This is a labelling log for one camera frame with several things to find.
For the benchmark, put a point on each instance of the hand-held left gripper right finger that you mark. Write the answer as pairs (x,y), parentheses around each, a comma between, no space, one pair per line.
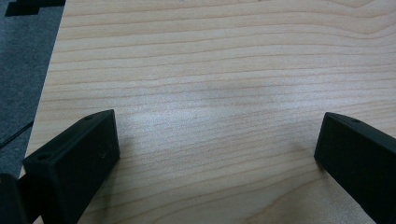
(358,158)

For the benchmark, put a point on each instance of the black stand base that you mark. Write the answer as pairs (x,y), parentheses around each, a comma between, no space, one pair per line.
(31,6)

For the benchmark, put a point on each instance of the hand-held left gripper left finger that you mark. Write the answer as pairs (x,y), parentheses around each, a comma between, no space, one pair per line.
(71,165)

